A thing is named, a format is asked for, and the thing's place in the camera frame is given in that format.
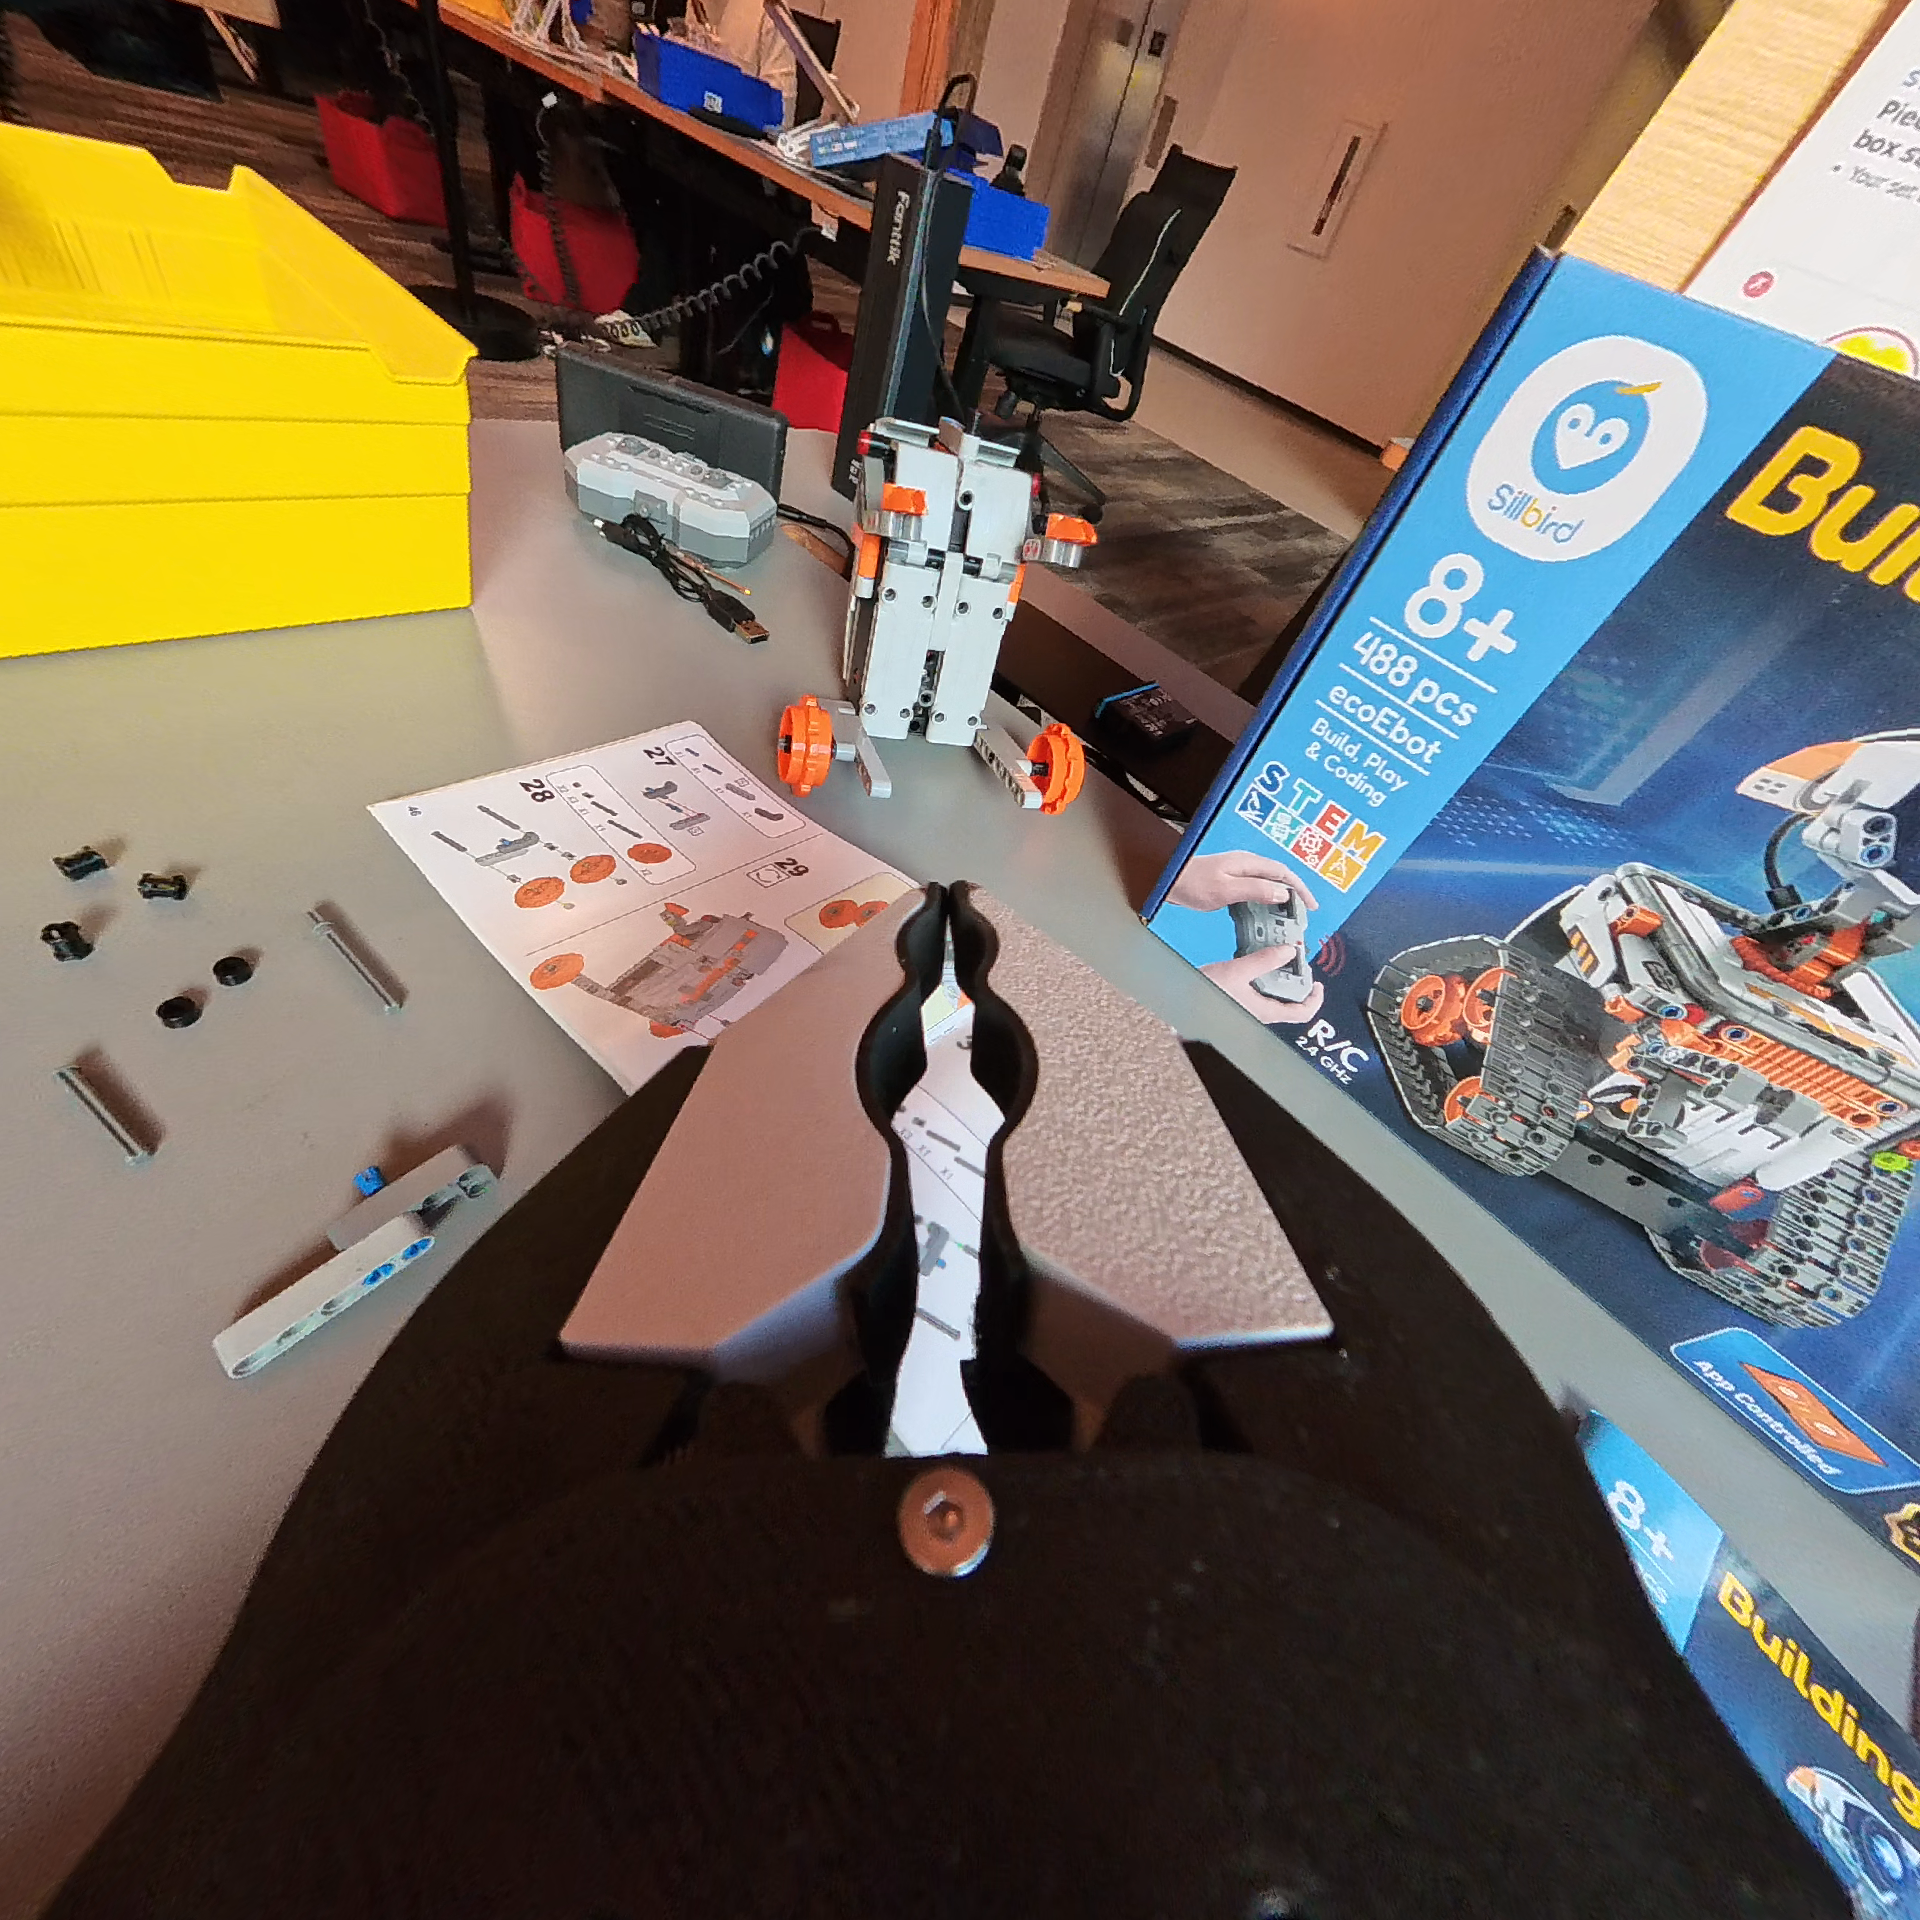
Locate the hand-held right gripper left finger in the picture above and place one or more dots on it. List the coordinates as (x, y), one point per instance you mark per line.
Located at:
(735, 1233)

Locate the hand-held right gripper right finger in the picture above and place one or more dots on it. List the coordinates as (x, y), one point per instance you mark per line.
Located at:
(1157, 1199)

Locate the instruction booklet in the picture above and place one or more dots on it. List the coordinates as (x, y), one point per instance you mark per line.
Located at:
(650, 871)

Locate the grey beam with blue pin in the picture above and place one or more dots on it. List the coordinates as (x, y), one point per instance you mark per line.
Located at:
(347, 1268)

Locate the yellow plastic parts bin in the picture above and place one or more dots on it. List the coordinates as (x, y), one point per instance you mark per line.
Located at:
(208, 451)

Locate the grey desk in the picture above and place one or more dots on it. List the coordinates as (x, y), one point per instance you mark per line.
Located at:
(182, 751)

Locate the wooden desk with black legs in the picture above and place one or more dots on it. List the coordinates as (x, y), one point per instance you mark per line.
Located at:
(601, 91)

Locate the blue robot kit box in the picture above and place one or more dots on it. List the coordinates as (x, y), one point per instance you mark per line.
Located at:
(1620, 811)

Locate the partly built toy robot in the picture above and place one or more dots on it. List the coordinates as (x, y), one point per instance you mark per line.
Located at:
(944, 588)

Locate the grey battery box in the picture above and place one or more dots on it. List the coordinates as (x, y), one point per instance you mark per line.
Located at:
(666, 496)

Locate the blue cover booklet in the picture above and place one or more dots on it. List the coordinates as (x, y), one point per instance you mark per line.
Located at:
(1770, 1679)

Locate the black box device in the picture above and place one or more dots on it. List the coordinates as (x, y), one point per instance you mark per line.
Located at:
(677, 400)

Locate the black office chair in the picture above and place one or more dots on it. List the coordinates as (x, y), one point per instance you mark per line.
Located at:
(1096, 300)

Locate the black upright device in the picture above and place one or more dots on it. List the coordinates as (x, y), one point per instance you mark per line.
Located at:
(900, 329)

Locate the blue plastic bin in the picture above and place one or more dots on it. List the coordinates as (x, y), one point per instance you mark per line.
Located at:
(964, 198)
(707, 81)

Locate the curled white poster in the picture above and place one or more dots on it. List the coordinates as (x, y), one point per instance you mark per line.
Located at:
(1849, 183)

